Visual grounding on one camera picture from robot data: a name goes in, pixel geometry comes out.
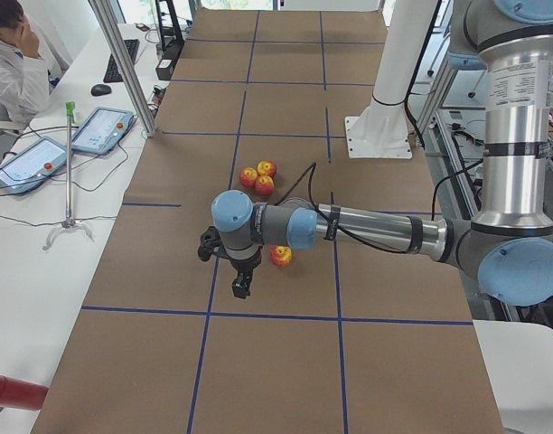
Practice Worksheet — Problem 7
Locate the aluminium frame post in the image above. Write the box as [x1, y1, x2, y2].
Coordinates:
[89, 0, 156, 137]

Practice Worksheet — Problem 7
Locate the black computer box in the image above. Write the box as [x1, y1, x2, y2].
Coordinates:
[155, 59, 174, 81]

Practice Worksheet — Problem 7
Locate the far teach pendant tablet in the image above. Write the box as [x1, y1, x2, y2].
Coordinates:
[72, 107, 134, 155]

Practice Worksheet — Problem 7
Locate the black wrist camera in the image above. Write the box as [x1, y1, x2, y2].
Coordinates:
[197, 226, 221, 262]

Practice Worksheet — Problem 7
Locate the teach pendant tablet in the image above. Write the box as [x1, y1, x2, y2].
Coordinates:
[72, 107, 134, 155]
[0, 137, 69, 194]

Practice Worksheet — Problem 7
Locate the green handled reacher grabber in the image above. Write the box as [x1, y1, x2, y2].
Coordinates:
[42, 101, 94, 251]

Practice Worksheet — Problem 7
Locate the black computer mouse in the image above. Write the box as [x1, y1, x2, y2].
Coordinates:
[90, 84, 112, 97]

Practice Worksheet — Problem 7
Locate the lone red yellow apple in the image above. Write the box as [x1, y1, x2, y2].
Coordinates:
[269, 246, 293, 268]

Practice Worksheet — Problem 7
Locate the red bottle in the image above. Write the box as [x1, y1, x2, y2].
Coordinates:
[0, 375, 49, 410]

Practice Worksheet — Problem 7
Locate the black keyboard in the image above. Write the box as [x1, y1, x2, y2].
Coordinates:
[103, 38, 141, 84]

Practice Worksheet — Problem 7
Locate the red yellow apple front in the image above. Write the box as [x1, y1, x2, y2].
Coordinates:
[254, 175, 275, 196]

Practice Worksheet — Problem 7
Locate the red yellow apple back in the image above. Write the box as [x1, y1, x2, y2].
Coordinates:
[257, 160, 277, 178]

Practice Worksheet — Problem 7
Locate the near teach pendant tablet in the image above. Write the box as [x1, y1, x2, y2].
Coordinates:
[0, 137, 69, 194]

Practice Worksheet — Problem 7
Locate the white pedestal column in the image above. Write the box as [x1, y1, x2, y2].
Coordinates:
[345, 0, 440, 159]

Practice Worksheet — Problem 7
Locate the person in white coat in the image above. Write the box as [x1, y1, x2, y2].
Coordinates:
[0, 1, 66, 126]

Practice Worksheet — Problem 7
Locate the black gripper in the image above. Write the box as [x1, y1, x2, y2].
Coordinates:
[225, 247, 262, 298]

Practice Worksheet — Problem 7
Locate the red yellow apple side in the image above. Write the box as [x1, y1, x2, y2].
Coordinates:
[239, 166, 258, 189]

